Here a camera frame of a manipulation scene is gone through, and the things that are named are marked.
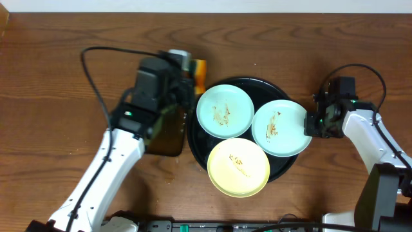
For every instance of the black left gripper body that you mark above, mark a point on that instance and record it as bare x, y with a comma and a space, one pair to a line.
187, 89

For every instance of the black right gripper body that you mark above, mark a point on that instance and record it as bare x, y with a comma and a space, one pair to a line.
316, 125

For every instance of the orange green scrub sponge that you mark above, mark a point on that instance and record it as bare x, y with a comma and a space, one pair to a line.
198, 71

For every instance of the mint green plate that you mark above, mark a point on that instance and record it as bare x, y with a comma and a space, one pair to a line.
225, 111
278, 128

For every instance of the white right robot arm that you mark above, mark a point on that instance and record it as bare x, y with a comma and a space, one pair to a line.
389, 171

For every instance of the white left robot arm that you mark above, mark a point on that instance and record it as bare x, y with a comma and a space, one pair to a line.
86, 207

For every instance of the black rectangular water tray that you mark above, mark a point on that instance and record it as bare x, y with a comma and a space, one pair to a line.
168, 132

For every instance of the yellow plate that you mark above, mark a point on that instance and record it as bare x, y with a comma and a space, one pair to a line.
238, 167

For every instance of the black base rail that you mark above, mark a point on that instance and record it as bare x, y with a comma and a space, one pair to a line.
170, 225

